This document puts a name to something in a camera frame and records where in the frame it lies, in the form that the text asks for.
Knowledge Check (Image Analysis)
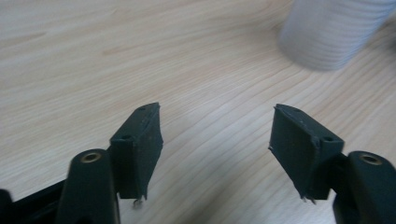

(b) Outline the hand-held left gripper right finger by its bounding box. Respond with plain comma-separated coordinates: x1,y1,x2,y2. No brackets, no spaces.
267,104,346,205

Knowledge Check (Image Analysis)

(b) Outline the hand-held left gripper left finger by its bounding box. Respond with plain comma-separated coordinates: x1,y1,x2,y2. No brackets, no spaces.
108,102,164,201

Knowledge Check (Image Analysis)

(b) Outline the white ribbed cup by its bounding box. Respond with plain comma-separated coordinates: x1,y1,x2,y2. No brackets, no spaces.
277,0,396,72

